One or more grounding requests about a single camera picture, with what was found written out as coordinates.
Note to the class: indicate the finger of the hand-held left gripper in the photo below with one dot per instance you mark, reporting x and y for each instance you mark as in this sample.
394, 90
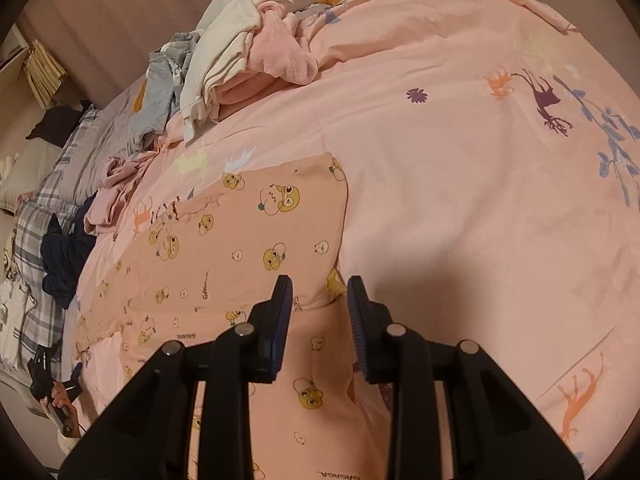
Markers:
76, 372

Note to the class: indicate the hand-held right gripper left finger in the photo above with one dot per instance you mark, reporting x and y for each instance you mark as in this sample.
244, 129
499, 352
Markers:
281, 310

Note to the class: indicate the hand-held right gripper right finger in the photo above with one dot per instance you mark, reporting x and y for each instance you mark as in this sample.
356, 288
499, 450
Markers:
356, 310

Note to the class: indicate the orange cartoon print garment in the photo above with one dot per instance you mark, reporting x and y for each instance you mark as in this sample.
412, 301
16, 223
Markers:
225, 260

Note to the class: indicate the person's left hand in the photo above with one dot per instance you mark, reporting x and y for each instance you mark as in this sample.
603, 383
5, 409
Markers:
62, 400

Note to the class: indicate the white printed cloth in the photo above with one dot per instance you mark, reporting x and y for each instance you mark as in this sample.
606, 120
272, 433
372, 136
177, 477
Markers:
15, 310

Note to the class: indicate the navy garment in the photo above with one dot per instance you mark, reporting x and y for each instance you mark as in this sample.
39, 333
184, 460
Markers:
65, 260

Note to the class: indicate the plaid grey bed sheet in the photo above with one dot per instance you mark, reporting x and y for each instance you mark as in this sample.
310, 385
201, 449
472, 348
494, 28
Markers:
35, 220

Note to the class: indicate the pink animal print blanket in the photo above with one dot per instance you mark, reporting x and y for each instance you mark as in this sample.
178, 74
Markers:
450, 185

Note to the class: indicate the small pink garment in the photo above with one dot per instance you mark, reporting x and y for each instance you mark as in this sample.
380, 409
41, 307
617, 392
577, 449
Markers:
115, 195

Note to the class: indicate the beige pillow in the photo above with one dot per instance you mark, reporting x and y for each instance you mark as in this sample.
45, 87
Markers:
22, 170

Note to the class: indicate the black cloth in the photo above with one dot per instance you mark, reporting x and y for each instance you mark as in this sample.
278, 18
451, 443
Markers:
55, 125

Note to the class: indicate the grey garment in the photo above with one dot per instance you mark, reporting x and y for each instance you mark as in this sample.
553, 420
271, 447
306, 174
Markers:
160, 95

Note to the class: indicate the grey pillow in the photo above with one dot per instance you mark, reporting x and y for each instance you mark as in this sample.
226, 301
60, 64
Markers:
105, 125

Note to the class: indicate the pink fleece garment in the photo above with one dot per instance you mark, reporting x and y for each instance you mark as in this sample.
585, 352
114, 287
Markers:
280, 55

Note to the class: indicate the cream cloth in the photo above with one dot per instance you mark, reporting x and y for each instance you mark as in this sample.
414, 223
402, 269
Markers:
225, 45

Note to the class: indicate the pink curtain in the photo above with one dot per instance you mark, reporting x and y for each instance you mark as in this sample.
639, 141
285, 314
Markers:
110, 20

